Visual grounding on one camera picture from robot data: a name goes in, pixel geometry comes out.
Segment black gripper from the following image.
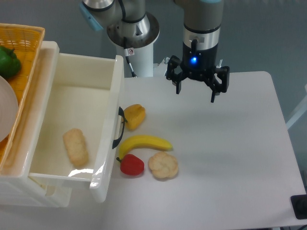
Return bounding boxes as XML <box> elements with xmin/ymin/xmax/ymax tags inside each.
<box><xmin>166</xmin><ymin>43</ymin><xmax>230</xmax><ymax>103</ymax></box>

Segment white top drawer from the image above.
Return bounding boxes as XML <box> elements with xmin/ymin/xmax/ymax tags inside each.
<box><xmin>29</xmin><ymin>54</ymin><xmax>124</xmax><ymax>203</ymax></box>

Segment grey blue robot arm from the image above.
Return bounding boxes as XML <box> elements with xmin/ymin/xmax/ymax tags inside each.
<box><xmin>79</xmin><ymin>0</ymin><xmax>230</xmax><ymax>99</ymax></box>

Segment white drawer cabinet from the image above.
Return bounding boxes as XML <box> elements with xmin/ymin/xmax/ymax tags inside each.
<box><xmin>0</xmin><ymin>41</ymin><xmax>71</xmax><ymax>207</ymax></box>

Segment orange yellow bell pepper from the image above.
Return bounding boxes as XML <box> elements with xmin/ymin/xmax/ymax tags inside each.
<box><xmin>124</xmin><ymin>104</ymin><xmax>146</xmax><ymax>131</ymax></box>

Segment yellow banana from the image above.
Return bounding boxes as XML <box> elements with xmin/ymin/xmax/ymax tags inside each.
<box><xmin>118</xmin><ymin>135</ymin><xmax>173</xmax><ymax>159</ymax></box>

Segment round flower bread roll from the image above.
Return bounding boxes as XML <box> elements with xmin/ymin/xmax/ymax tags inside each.
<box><xmin>148</xmin><ymin>151</ymin><xmax>178</xmax><ymax>179</ymax></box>

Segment red bell pepper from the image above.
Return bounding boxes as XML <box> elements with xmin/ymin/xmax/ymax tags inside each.
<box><xmin>116</xmin><ymin>154</ymin><xmax>144</xmax><ymax>176</ymax></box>

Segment oblong bread loaf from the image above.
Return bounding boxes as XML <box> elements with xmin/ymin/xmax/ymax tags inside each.
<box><xmin>63</xmin><ymin>128</ymin><xmax>89</xmax><ymax>167</ymax></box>

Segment black device at edge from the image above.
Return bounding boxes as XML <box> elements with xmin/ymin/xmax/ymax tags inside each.
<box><xmin>290</xmin><ymin>195</ymin><xmax>307</xmax><ymax>219</ymax></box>

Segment orange woven basket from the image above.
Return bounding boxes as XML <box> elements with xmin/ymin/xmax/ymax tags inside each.
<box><xmin>0</xmin><ymin>23</ymin><xmax>45</xmax><ymax>168</ymax></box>

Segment green bell pepper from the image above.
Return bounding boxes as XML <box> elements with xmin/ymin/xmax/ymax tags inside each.
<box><xmin>0</xmin><ymin>46</ymin><xmax>22</xmax><ymax>79</ymax></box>

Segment beige round plate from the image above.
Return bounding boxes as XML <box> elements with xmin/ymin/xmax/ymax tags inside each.
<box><xmin>0</xmin><ymin>77</ymin><xmax>19</xmax><ymax>141</ymax></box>

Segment robot cable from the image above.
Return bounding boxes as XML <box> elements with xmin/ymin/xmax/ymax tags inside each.
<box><xmin>122</xmin><ymin>37</ymin><xmax>138</xmax><ymax>78</ymax></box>

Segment black drawer handle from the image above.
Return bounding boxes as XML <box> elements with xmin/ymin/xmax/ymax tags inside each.
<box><xmin>112</xmin><ymin>107</ymin><xmax>128</xmax><ymax>149</ymax></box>

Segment white frame at right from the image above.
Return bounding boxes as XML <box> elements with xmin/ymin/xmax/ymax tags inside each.
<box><xmin>286</xmin><ymin>85</ymin><xmax>307</xmax><ymax>130</ymax></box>

